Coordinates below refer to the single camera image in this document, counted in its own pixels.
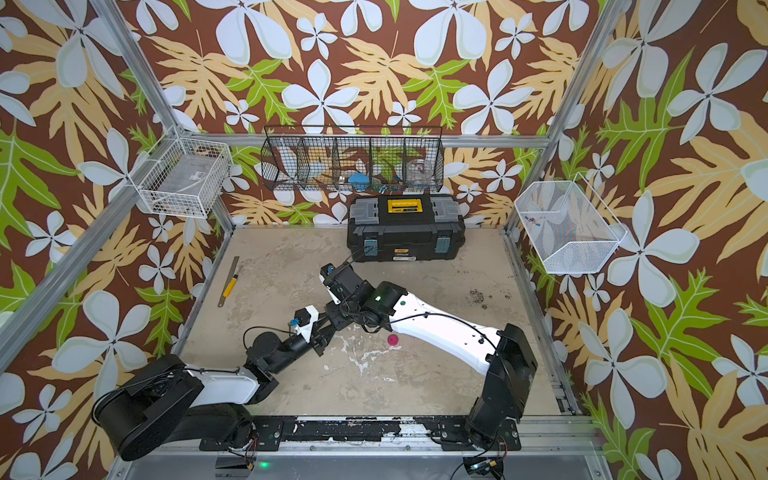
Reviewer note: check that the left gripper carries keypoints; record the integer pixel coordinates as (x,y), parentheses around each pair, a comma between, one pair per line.
(321,337)

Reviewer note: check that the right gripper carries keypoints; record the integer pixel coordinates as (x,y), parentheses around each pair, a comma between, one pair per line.
(335,321)

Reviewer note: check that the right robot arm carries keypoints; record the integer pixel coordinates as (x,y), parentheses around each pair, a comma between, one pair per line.
(504,357)

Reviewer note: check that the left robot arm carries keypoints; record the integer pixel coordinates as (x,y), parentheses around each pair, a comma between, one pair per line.
(170,401)

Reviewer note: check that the black toolbox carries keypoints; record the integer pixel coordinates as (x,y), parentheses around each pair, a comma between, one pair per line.
(405,228)

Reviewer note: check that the blue object in basket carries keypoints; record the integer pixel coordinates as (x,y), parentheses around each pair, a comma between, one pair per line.
(359,182)

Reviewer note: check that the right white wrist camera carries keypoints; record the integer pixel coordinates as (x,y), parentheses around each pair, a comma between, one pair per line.
(340,281)

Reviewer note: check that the yellow handled metal file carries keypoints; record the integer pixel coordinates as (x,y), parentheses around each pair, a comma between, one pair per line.
(230,283)

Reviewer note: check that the black wire basket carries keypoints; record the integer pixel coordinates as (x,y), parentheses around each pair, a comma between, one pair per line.
(396,159)

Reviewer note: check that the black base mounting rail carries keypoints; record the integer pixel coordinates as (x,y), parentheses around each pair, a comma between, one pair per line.
(445,432)

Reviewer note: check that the white wire basket left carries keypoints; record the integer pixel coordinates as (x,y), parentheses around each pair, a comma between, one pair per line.
(182,175)

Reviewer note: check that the white wire basket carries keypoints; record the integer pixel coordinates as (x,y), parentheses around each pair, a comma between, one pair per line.
(182,175)
(571,228)

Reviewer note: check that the white wire basket right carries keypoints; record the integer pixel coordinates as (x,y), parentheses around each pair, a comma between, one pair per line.
(571,228)

